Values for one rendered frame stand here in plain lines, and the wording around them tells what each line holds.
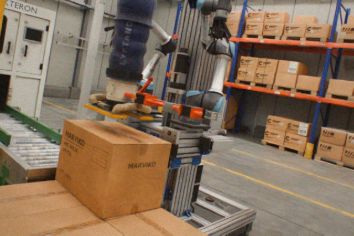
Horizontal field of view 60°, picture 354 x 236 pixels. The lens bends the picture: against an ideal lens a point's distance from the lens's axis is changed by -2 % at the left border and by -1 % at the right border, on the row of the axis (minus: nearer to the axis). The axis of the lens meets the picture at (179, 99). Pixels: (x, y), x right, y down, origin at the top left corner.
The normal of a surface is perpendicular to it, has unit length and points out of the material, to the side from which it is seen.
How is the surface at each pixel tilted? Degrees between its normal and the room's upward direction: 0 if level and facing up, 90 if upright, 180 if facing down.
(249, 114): 90
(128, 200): 90
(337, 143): 88
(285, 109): 90
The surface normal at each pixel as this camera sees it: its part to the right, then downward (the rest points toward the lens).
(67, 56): 0.75, 0.17
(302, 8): -0.64, -0.07
